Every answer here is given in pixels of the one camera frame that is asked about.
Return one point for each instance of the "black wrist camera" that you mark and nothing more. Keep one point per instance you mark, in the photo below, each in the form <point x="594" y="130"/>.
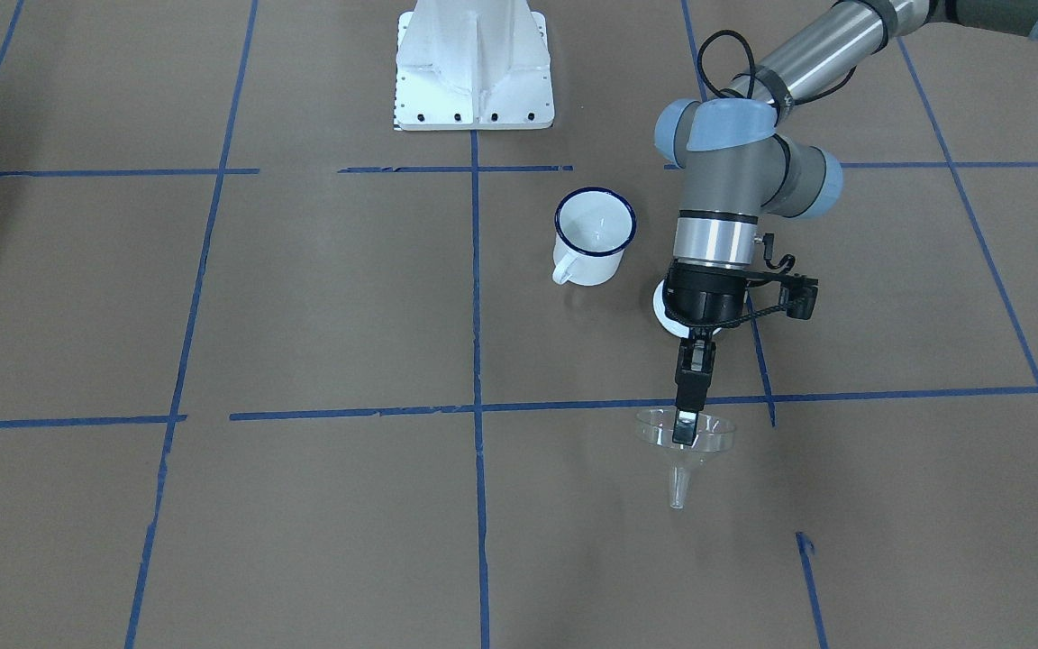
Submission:
<point x="798" y="297"/>

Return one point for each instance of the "white ceramic lid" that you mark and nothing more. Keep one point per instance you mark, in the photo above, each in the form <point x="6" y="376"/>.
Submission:
<point x="660" y="311"/>

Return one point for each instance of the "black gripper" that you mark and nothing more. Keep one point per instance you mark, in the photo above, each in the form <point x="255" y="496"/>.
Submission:
<point x="697" y="297"/>

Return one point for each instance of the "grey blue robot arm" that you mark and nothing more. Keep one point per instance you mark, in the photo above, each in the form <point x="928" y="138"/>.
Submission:
<point x="738" y="168"/>

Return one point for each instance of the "white enamel mug blue rim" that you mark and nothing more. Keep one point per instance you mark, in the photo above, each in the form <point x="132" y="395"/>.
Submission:
<point x="593" y="228"/>

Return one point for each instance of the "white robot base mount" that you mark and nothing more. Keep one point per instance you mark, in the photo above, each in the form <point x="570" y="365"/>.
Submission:
<point x="463" y="65"/>

